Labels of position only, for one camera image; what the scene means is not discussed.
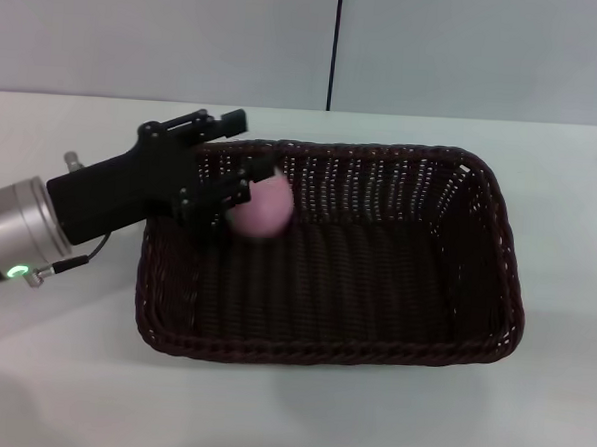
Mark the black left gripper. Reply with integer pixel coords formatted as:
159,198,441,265
43,98,282,257

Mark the pink peach toy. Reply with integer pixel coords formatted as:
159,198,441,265
225,166,298,245

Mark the dark brown wicker basket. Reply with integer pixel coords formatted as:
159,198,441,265
130,129,535,379

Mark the black vertical wall strip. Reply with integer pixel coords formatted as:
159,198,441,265
325,0,345,113

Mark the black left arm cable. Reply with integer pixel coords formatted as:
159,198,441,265
22,226,113,293

